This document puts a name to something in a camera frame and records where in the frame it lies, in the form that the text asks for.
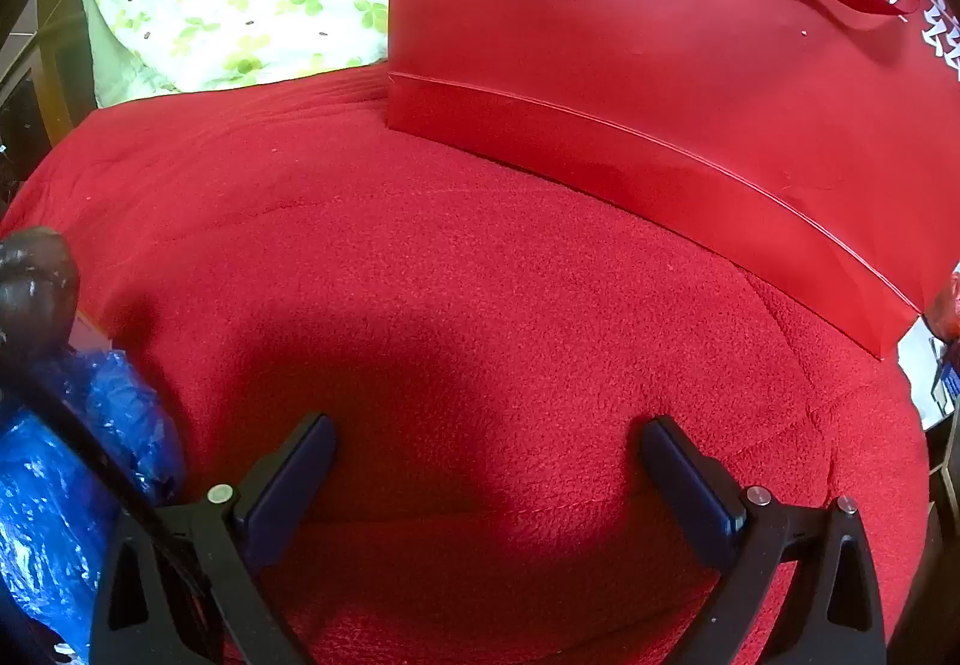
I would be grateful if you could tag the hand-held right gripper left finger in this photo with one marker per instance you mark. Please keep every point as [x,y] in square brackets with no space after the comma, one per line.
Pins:
[289,485]

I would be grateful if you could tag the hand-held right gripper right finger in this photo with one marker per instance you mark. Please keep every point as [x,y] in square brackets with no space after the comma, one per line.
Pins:
[690,485]

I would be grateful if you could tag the blue plastic bag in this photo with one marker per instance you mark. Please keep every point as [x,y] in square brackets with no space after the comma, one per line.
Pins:
[45,485]

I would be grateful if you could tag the small orange and white box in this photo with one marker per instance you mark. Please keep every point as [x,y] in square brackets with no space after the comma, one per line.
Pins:
[91,335]

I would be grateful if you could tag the red fleece blanket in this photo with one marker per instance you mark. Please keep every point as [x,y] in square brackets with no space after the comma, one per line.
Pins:
[450,305]

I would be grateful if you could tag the white printed paper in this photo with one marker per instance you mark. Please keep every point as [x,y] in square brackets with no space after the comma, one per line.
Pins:
[926,365]

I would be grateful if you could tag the orange plastic wrapper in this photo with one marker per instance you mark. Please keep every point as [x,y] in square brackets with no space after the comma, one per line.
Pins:
[946,305]

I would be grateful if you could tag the dark plastic bottle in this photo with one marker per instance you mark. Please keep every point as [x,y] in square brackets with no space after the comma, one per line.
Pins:
[37,282]

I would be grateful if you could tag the red paper gift bag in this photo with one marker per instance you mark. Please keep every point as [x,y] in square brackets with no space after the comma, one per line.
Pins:
[600,35]

